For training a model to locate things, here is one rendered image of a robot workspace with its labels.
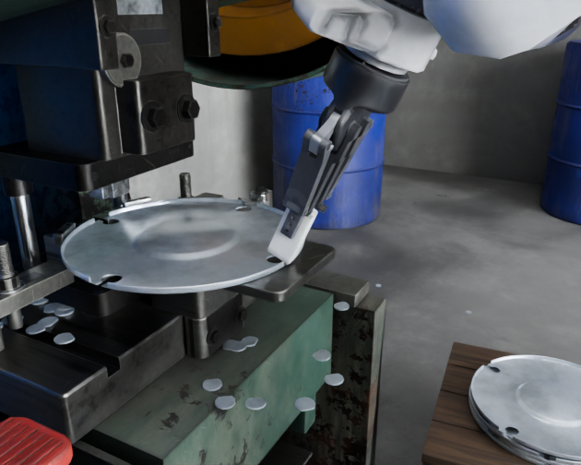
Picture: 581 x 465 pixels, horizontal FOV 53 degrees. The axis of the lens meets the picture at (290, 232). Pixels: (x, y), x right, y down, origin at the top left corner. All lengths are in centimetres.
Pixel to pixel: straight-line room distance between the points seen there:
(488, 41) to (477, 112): 354
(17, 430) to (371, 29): 41
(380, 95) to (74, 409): 41
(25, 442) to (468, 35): 41
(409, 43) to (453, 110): 346
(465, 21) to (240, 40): 66
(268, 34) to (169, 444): 65
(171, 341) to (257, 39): 52
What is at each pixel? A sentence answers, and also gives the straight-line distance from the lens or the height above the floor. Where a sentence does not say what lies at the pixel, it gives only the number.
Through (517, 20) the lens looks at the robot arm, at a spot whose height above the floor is 104.
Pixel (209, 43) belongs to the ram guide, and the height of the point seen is 101.
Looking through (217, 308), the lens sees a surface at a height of 71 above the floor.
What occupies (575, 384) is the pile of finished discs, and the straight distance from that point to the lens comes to 126.
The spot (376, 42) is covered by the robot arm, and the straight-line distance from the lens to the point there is 51.
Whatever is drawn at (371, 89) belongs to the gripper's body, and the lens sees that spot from 53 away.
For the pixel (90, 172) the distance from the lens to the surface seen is 67.
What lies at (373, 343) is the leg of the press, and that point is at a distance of 92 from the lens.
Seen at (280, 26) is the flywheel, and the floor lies 102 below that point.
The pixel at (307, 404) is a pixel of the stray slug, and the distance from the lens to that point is 65.
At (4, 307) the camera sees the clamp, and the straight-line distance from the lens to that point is 70.
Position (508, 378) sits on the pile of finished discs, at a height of 38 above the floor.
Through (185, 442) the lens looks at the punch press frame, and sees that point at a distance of 63.
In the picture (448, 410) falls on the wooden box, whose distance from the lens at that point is 116.
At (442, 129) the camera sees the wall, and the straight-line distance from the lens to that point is 401.
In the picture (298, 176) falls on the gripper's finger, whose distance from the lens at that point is 55.
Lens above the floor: 105
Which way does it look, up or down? 21 degrees down
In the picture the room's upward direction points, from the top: straight up
